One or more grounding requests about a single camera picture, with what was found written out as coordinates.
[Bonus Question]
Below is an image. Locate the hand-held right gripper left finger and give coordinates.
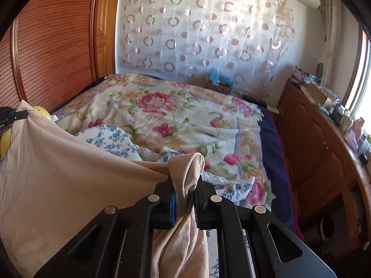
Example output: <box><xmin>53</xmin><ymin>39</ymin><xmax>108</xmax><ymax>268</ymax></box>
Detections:
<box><xmin>33</xmin><ymin>180</ymin><xmax>176</xmax><ymax>278</ymax></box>

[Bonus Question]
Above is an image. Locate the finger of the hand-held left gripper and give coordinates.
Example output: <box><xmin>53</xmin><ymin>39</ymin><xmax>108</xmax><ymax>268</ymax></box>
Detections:
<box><xmin>0</xmin><ymin>107</ymin><xmax>29</xmax><ymax>122</ymax></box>

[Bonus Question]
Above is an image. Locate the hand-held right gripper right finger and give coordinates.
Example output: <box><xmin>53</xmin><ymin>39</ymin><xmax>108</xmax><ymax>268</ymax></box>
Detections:
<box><xmin>194</xmin><ymin>177</ymin><xmax>337</xmax><ymax>278</ymax></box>

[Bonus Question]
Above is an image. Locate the beige printed t-shirt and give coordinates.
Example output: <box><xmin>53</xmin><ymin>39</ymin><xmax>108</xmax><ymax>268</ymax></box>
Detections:
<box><xmin>0</xmin><ymin>108</ymin><xmax>211</xmax><ymax>278</ymax></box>

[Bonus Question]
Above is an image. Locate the yellow cloth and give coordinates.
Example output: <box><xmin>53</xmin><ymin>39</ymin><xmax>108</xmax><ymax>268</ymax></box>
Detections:
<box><xmin>0</xmin><ymin>106</ymin><xmax>56</xmax><ymax>157</ymax></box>

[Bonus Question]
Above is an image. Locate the wooden slatted wardrobe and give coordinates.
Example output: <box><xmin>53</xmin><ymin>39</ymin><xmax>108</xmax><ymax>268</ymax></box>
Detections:
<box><xmin>0</xmin><ymin>0</ymin><xmax>122</xmax><ymax>116</ymax></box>

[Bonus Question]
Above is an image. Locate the blue floral white cloth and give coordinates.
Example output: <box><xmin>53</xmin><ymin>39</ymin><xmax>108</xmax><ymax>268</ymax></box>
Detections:
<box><xmin>74</xmin><ymin>124</ymin><xmax>256</xmax><ymax>278</ymax></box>

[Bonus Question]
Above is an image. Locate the pink floral blanket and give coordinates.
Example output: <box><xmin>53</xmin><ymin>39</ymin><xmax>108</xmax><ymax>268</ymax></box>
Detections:
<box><xmin>52</xmin><ymin>74</ymin><xmax>279</xmax><ymax>209</ymax></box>

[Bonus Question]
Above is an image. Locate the cardboard box with blue packs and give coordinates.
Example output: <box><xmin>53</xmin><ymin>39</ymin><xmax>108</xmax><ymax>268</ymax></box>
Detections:
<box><xmin>205</xmin><ymin>67</ymin><xmax>234</xmax><ymax>95</ymax></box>

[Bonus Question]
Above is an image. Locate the long wooden cabinet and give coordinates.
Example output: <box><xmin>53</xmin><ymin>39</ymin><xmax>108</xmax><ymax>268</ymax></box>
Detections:
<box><xmin>275</xmin><ymin>79</ymin><xmax>371</xmax><ymax>252</ymax></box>

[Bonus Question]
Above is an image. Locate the open cardboard box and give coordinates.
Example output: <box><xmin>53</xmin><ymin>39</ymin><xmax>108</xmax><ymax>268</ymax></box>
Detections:
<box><xmin>301</xmin><ymin>82</ymin><xmax>333</xmax><ymax>107</ymax></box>

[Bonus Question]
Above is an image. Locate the stack of folded cloths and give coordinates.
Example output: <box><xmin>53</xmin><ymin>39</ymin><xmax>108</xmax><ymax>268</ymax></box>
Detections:
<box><xmin>291</xmin><ymin>65</ymin><xmax>312</xmax><ymax>86</ymax></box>

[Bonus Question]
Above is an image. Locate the pink bottle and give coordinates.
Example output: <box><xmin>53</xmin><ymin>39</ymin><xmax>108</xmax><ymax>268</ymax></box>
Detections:
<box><xmin>352</xmin><ymin>117</ymin><xmax>365</xmax><ymax>140</ymax></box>

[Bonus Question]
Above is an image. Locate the white bottle with green cap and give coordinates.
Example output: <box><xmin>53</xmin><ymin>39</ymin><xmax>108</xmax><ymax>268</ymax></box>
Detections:
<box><xmin>359</xmin><ymin>135</ymin><xmax>371</xmax><ymax>155</ymax></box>

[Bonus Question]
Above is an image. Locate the sheer circle-patterned curtain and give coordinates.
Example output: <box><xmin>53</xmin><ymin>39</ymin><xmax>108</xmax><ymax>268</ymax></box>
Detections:
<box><xmin>117</xmin><ymin>0</ymin><xmax>296</xmax><ymax>93</ymax></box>

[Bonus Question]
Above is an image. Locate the wooden framed window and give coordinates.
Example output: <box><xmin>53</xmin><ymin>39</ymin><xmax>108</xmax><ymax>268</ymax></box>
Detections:
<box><xmin>344</xmin><ymin>25</ymin><xmax>371</xmax><ymax>118</ymax></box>

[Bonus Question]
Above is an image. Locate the white window curtain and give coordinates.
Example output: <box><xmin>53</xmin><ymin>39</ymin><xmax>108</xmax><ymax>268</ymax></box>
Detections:
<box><xmin>321</xmin><ymin>0</ymin><xmax>346</xmax><ymax>83</ymax></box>

